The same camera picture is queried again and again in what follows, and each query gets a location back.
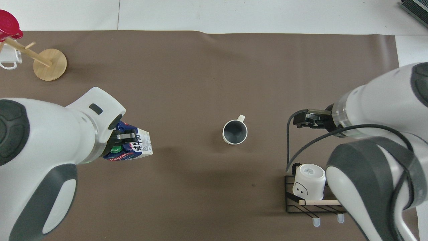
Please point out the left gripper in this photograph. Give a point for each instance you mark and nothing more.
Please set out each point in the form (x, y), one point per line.
(113, 139)

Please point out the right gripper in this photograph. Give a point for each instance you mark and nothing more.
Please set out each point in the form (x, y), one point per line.
(329, 121)

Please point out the blue and white milk carton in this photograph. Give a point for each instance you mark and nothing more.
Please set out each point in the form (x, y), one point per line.
(142, 144)

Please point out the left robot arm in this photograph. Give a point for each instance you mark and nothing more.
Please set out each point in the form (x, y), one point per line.
(43, 134)

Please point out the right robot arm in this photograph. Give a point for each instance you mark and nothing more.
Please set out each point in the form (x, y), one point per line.
(378, 100)

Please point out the white cup with dark inside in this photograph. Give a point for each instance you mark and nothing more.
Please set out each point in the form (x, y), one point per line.
(234, 132)

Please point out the red cup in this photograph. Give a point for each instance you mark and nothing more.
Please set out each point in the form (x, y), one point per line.
(8, 23)

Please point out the white mug with face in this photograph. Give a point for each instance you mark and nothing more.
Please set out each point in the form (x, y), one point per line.
(309, 182)

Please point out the wooden mug tree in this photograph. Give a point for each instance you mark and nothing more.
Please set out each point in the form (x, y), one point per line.
(50, 65)

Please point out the white plastic hook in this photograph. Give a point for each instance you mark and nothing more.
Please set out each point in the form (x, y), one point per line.
(340, 218)
(316, 222)

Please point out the clear glass mug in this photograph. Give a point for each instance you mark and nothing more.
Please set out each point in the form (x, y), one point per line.
(11, 58)

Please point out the grey ribbed device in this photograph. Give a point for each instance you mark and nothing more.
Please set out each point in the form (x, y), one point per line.
(416, 8)

